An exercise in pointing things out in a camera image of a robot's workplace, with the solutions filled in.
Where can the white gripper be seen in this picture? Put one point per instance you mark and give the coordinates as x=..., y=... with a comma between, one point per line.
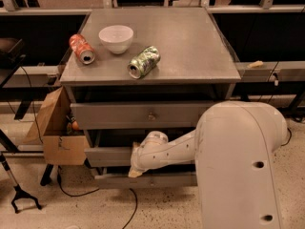
x=137, y=160

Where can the grey drawer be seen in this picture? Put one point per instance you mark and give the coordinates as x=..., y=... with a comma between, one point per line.
x=167, y=177
x=139, y=115
x=156, y=151

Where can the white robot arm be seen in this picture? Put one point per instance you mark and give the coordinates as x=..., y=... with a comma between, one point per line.
x=232, y=147

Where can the grey bottom drawer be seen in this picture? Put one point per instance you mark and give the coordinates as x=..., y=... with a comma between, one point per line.
x=167, y=177

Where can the grey top drawer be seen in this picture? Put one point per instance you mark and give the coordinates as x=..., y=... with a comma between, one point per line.
x=139, y=115

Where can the grey drawer cabinet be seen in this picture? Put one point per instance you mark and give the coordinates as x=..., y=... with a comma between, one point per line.
x=147, y=93

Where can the cardboard box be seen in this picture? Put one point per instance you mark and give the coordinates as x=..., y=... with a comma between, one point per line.
x=50, y=130

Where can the green soda can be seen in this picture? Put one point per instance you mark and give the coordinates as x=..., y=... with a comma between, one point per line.
x=144, y=62

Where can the black grabber tool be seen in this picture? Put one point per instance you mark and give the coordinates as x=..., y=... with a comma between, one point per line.
x=19, y=192

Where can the orange soda can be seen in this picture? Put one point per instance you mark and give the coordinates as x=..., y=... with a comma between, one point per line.
x=82, y=49

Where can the white ceramic bowl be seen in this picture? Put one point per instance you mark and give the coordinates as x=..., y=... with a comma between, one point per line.
x=117, y=38

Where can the small foam piece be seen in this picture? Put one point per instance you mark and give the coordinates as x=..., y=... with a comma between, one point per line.
x=255, y=64

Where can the grey rail frame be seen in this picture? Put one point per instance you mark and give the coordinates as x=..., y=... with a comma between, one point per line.
x=31, y=77

